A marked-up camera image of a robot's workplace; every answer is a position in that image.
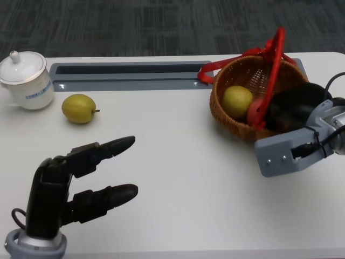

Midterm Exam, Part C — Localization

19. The grey table cup holder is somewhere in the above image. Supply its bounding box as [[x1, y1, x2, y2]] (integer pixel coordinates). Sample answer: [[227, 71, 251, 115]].
[[291, 58, 308, 80]]

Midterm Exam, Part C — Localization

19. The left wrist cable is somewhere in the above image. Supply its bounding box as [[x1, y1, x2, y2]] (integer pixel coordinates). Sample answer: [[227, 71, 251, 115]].
[[11, 207, 28, 230]]

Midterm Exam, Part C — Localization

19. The white mug lid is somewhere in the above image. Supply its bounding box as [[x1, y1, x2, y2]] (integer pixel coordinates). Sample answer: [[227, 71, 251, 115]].
[[0, 50, 47, 85]]

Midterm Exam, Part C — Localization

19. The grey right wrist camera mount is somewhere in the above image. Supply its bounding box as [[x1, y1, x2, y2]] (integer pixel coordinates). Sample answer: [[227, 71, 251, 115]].
[[254, 99, 335, 178]]

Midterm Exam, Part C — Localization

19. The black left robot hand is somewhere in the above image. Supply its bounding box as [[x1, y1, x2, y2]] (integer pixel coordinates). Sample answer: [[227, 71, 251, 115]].
[[26, 135, 139, 240]]

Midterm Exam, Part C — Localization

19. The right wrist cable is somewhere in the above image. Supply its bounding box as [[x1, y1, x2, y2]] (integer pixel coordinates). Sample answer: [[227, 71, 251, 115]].
[[324, 71, 345, 101]]

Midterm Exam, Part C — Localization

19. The red birthday ribbon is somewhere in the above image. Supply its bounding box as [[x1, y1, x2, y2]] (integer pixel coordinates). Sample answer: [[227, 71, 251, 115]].
[[197, 39, 273, 85]]

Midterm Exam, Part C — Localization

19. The grey table tray slot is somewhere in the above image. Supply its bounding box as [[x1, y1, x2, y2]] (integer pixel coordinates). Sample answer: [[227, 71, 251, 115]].
[[50, 60, 214, 92]]

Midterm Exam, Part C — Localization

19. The wicker basket with red handle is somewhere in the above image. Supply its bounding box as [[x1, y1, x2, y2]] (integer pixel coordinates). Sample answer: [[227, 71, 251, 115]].
[[198, 26, 310, 143]]

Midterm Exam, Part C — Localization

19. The wrist cable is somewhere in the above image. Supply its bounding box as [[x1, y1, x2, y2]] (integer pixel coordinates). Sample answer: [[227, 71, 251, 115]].
[[324, 71, 345, 101], [11, 207, 28, 230]]

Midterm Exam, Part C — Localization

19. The white ceramic mug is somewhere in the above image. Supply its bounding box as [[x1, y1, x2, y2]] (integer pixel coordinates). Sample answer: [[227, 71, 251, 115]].
[[0, 66, 54, 110]]

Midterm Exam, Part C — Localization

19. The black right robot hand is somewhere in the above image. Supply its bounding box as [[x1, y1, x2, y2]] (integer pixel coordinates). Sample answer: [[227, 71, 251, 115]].
[[265, 83, 329, 133]]

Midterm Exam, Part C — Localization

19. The yellow-green pear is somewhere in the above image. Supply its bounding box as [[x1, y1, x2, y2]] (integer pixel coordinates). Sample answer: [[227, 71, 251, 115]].
[[61, 93, 100, 124], [222, 85, 254, 119]]

